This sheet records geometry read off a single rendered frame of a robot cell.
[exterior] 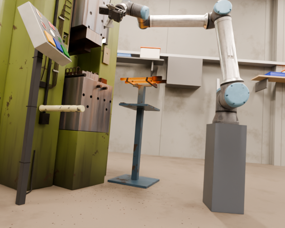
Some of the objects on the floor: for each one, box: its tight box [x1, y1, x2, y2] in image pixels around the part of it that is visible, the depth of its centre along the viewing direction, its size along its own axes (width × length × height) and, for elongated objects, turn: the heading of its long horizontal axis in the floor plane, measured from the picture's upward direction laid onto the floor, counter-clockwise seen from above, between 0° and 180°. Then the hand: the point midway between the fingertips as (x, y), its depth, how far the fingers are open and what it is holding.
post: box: [15, 48, 43, 205], centre depth 138 cm, size 4×4×108 cm
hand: (104, 16), depth 137 cm, fingers open, 14 cm apart
